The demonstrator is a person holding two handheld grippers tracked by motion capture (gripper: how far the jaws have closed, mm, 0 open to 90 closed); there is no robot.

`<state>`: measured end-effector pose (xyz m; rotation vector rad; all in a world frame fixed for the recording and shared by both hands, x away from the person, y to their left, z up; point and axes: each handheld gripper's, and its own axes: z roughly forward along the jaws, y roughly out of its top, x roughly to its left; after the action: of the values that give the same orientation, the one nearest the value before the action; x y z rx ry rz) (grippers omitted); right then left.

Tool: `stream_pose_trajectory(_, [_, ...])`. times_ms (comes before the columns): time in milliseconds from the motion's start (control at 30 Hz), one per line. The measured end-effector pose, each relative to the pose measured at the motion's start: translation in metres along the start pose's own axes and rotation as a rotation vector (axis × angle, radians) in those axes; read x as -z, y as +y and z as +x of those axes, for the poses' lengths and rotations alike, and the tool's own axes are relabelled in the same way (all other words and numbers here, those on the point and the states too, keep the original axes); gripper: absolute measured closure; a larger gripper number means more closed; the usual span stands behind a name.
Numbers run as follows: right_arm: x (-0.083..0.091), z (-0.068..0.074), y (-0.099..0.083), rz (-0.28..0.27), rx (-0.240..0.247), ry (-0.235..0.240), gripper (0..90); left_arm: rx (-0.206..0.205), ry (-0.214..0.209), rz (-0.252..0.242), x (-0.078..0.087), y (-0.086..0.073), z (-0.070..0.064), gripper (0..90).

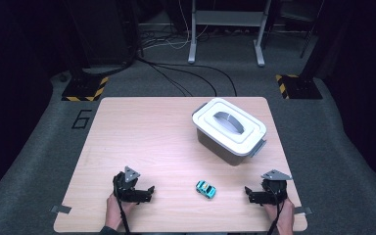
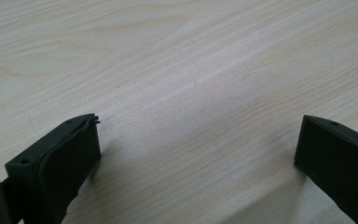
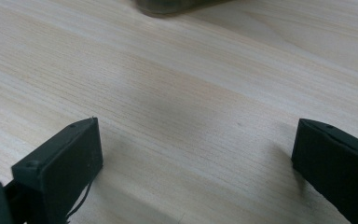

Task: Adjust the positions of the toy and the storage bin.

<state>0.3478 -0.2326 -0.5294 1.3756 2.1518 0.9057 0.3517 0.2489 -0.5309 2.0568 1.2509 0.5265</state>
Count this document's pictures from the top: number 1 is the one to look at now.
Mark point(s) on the person's left hand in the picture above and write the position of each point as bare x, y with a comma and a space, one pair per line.
115, 213

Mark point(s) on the brown translucent storage box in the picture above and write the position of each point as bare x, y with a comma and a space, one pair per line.
215, 147

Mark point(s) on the dark equipment cabinet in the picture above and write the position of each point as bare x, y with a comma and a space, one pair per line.
107, 32

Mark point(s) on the blue toy car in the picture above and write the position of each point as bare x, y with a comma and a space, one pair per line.
205, 189

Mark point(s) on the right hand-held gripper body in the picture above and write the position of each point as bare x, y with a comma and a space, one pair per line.
275, 191

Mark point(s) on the grey tape piece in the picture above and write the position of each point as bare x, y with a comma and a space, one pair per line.
61, 209
304, 210

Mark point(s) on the white metal stand frame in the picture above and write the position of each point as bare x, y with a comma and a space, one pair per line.
228, 18

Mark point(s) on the person's right hand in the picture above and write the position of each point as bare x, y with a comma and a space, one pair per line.
285, 218

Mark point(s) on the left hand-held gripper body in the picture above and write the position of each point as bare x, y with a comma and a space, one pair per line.
124, 187

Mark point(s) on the thin black stand leg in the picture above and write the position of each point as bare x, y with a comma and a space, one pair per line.
310, 36

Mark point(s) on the black yellow striped stand base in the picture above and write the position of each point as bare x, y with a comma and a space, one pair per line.
81, 88
302, 88

